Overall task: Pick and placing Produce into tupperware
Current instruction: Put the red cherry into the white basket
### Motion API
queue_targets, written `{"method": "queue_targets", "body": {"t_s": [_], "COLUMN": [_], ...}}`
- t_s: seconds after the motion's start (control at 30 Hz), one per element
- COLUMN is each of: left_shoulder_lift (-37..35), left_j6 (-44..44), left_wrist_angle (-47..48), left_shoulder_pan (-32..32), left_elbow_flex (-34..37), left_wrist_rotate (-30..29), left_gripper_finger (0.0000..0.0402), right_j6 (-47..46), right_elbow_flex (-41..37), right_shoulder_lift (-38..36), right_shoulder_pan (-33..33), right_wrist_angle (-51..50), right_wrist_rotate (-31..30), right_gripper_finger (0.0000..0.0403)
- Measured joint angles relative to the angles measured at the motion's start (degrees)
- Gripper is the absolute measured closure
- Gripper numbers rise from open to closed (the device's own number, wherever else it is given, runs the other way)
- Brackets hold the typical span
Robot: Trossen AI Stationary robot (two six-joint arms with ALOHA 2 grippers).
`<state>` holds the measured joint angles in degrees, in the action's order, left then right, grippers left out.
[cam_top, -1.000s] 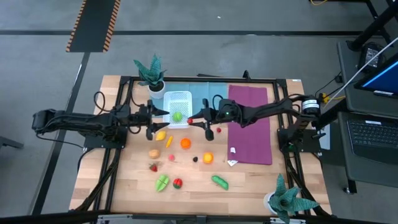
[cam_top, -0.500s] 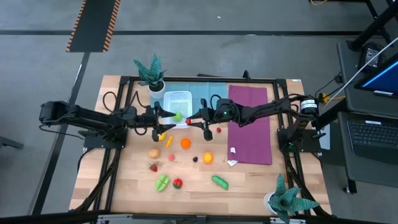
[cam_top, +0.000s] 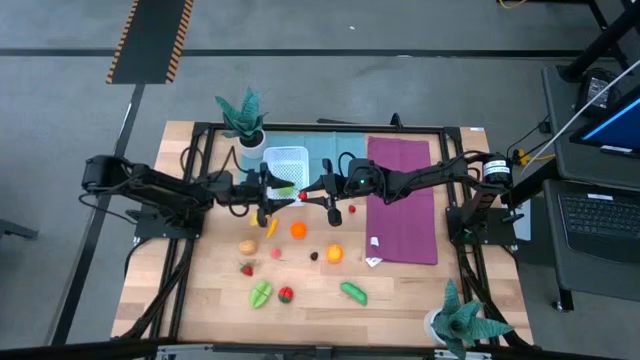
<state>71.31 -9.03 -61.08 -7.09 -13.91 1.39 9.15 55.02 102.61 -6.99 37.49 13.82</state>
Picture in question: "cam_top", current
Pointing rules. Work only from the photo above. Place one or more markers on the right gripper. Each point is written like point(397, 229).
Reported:
point(334, 217)

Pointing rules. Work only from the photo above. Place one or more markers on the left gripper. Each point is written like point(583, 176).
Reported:
point(245, 192)

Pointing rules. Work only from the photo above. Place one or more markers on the pink toy peach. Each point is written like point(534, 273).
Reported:
point(275, 253)

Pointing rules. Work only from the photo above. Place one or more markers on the beige toy potato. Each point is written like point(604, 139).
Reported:
point(248, 247)

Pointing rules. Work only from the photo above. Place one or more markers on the smooth orange toy orange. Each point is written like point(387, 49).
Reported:
point(335, 253)

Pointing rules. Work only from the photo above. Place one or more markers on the green cucumber toy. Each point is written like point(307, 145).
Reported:
point(353, 293)

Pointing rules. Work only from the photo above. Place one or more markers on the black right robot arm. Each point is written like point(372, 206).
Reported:
point(435, 172)

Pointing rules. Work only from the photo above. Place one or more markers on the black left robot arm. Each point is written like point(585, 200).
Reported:
point(160, 187)

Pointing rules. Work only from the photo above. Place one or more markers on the white perforated plastic basket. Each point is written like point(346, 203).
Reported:
point(285, 160)

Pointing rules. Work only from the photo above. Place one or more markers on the ridged orange toy tangerine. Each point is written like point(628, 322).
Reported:
point(298, 230)

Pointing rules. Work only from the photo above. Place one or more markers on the teal cloth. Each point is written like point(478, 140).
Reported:
point(325, 147)

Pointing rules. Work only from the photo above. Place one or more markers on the white cloth label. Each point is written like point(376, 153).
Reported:
point(374, 242)

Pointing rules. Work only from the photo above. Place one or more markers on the artificial plant in white pot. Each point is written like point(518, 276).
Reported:
point(457, 325)
point(245, 120)

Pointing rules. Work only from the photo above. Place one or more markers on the small red toy strawberry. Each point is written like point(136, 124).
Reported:
point(247, 270)

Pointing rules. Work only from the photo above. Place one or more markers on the white paper tag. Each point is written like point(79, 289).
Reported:
point(373, 261)

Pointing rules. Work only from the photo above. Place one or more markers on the purple cloth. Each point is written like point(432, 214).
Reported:
point(400, 225)

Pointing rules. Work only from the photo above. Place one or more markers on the large red toy strawberry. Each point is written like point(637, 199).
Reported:
point(285, 295)

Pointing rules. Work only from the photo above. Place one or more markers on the green toy starfruit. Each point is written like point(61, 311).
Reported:
point(260, 294)

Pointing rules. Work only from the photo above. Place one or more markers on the black mat with striped edges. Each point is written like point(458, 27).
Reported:
point(150, 40)

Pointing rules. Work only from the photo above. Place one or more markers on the yellow power plug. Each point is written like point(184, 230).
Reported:
point(522, 157)

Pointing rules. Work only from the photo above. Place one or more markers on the grey chair base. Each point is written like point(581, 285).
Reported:
point(15, 230)

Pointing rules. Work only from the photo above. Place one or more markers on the white rod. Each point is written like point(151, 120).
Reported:
point(580, 118)

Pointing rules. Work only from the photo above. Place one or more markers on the black laptop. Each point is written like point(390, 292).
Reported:
point(600, 220)

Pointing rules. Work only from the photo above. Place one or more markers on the black power adapter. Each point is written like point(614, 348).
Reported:
point(595, 92)

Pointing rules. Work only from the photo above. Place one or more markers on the monitor with blue screen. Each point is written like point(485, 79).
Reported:
point(615, 130)

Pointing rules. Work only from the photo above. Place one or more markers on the black stand beam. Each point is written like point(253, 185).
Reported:
point(600, 45)

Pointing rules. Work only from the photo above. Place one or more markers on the black metal table frame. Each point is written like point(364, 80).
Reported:
point(300, 127)

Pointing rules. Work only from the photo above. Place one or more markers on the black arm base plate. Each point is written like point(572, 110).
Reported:
point(150, 230)
point(500, 235)

